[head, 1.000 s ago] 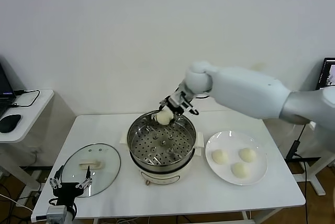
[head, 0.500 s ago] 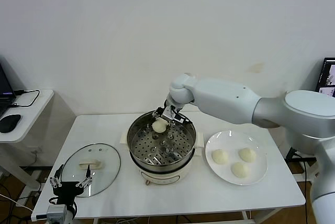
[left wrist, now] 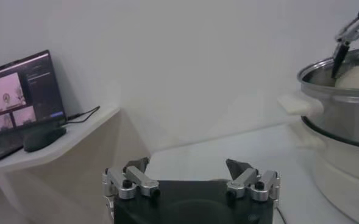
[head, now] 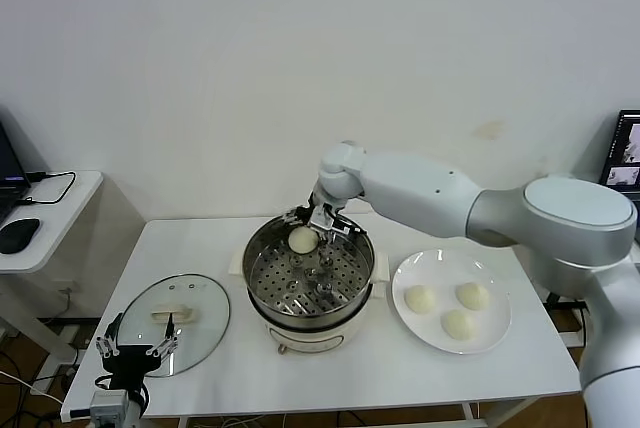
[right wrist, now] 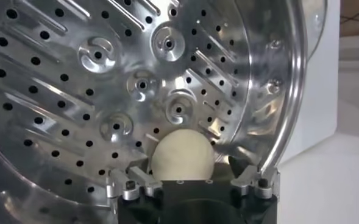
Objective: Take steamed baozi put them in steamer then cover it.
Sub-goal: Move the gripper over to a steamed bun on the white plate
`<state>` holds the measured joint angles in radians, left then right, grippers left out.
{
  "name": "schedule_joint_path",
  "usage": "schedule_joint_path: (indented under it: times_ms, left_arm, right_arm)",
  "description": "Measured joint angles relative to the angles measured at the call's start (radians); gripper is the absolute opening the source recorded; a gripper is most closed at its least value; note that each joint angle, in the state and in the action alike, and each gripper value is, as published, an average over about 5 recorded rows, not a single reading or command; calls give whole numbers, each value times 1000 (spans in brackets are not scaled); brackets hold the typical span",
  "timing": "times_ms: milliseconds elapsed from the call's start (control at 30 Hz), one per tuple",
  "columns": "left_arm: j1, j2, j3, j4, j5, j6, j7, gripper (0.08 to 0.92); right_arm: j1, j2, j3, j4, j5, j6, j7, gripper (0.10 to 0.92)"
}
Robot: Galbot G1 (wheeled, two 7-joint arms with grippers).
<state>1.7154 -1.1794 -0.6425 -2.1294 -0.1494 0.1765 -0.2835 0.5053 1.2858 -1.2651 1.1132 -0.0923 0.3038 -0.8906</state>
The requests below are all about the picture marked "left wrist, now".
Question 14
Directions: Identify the white steamed baozi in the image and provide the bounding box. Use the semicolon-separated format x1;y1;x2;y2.
333;65;359;89

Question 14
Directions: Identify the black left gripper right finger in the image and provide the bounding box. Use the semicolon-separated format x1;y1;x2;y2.
226;158;281;202

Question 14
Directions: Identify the black looped laptop cable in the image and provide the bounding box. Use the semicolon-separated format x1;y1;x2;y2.
63;105;101;125

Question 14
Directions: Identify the black computer mouse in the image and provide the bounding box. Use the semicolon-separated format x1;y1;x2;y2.
23;126;67;153

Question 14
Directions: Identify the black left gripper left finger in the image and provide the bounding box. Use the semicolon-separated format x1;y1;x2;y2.
102;156;161;200

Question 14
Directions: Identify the black laptop with dark screen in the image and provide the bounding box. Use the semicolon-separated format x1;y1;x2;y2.
0;49;68;165

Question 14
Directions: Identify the white side desk with mouse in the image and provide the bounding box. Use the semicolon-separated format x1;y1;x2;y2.
0;106;151;224

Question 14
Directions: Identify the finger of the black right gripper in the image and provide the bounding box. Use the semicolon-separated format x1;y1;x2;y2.
330;12;359;79

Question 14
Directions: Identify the perforated steel steamer basket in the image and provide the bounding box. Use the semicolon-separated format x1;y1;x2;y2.
277;45;359;150

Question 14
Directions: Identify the cream electric pot base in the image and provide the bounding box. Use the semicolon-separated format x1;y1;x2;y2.
288;117;359;224

